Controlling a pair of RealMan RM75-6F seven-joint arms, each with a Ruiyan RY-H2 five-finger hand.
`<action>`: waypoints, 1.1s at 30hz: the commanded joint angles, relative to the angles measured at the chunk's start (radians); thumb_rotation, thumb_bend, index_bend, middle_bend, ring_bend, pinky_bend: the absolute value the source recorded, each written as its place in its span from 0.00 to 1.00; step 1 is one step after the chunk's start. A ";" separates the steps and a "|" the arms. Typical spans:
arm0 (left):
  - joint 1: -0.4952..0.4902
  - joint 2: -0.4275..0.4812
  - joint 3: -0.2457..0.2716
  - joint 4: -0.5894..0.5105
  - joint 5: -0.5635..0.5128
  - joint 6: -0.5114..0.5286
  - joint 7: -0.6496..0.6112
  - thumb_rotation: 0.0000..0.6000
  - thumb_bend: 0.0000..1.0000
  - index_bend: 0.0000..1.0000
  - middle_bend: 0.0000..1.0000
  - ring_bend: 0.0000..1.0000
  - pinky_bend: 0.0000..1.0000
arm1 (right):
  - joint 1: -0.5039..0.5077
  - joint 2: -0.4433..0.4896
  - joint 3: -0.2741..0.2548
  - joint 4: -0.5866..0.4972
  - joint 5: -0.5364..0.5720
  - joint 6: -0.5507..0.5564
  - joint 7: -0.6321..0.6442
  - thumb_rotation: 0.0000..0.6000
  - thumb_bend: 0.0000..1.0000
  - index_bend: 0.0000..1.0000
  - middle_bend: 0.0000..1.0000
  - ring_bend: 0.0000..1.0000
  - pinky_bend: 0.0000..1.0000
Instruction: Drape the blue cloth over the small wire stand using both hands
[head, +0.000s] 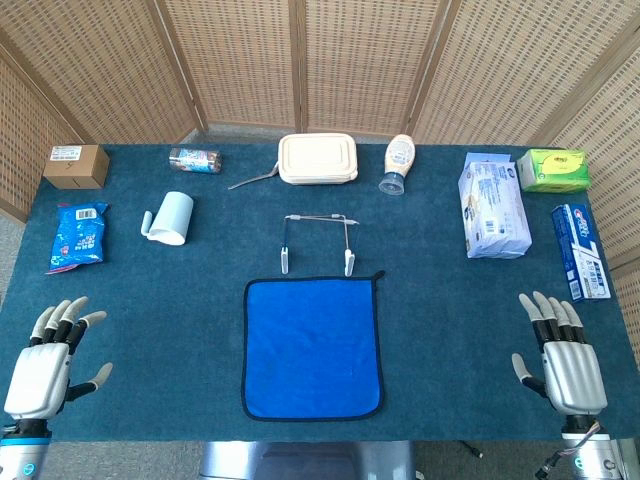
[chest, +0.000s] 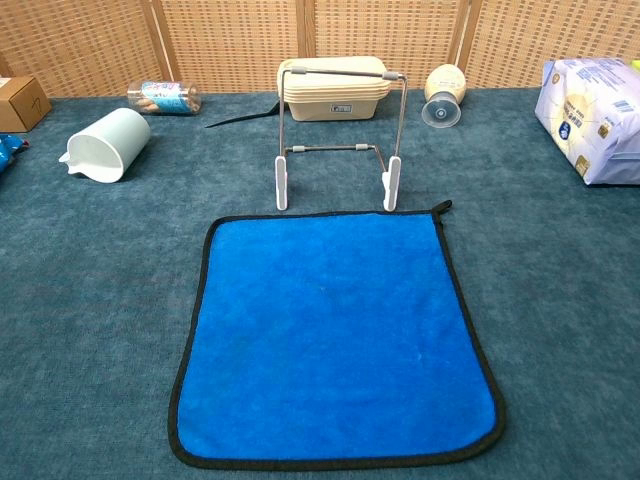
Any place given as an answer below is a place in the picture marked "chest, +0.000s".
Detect thin black strip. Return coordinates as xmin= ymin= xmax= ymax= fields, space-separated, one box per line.
xmin=204 ymin=98 xmax=282 ymax=129

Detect pale blue plastic mug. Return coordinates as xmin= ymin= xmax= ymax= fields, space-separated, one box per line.
xmin=58 ymin=107 xmax=152 ymax=184

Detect brown cardboard box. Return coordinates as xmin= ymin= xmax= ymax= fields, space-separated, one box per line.
xmin=0 ymin=75 xmax=53 ymax=134

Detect cream squeeze bottle clear cap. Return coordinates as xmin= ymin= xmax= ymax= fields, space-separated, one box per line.
xmin=420 ymin=63 xmax=468 ymax=129

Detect clear snack jar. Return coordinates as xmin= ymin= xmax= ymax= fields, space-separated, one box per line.
xmin=126 ymin=79 xmax=202 ymax=117

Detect blue snack bag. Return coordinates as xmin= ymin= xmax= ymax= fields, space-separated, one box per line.
xmin=0 ymin=132 xmax=30 ymax=176

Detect metal wire rack white feet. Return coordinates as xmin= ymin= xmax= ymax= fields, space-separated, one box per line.
xmin=273 ymin=67 xmax=409 ymax=212

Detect pale purple tissue pack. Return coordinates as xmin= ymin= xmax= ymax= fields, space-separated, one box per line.
xmin=533 ymin=57 xmax=640 ymax=187

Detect teal table cloth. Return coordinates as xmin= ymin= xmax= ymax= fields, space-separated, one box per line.
xmin=0 ymin=87 xmax=640 ymax=480

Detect blue microfibre towel black trim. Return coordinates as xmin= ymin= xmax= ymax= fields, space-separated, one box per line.
xmin=167 ymin=199 xmax=506 ymax=471

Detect cream plastic lunch box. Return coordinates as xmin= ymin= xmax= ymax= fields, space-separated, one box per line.
xmin=277 ymin=55 xmax=392 ymax=123

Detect woven bamboo folding screen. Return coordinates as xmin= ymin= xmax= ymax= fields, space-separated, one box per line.
xmin=0 ymin=0 xmax=640 ymax=99

